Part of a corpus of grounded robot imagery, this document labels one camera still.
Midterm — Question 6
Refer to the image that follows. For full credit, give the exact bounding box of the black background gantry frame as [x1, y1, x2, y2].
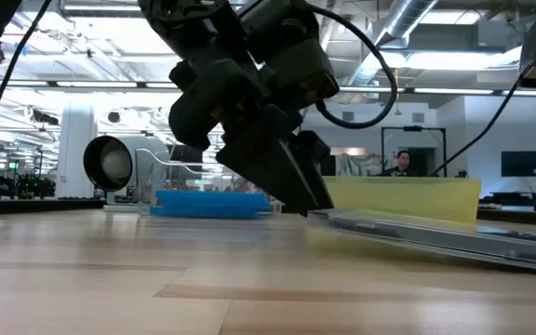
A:
[381, 125, 448, 178]

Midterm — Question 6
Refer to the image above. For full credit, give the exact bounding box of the clear plastic bin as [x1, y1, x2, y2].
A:
[134, 147, 290, 219]

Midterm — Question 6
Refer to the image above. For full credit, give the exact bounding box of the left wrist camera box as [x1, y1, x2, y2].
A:
[261, 36, 342, 113]

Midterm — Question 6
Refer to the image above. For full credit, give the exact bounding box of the white building column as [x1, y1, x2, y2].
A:
[55, 104, 99, 200]

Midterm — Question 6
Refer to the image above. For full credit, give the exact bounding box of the yellow plastic bin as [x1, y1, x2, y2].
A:
[321, 175, 482, 227]

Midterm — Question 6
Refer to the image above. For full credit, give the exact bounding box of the long ceiling light strip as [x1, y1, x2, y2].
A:
[0, 79, 536, 97]

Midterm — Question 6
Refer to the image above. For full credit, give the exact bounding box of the black clear jewel case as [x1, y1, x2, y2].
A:
[305, 208, 536, 275]

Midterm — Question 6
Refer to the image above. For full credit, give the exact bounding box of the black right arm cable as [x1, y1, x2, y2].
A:
[429, 62, 532, 177]

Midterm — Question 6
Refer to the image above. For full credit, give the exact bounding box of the person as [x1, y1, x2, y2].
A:
[378, 149, 419, 178]

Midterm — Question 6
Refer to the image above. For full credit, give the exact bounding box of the silver ventilation duct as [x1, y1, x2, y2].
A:
[342, 0, 440, 89]

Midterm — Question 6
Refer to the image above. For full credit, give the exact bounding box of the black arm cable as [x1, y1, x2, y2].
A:
[0, 0, 54, 137]
[429, 62, 532, 177]

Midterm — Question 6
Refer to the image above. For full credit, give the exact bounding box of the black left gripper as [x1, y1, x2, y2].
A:
[167, 58, 335, 219]

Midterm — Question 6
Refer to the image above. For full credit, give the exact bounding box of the white cylindrical spotlight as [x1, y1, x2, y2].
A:
[83, 134, 172, 213]

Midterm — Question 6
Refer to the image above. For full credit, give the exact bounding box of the black left wrist camera cable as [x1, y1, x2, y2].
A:
[314, 3, 398, 130]

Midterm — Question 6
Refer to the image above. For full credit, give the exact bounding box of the black computer monitor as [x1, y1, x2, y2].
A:
[501, 149, 536, 179]

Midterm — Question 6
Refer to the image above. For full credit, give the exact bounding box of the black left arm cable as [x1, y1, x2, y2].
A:
[0, 0, 54, 137]

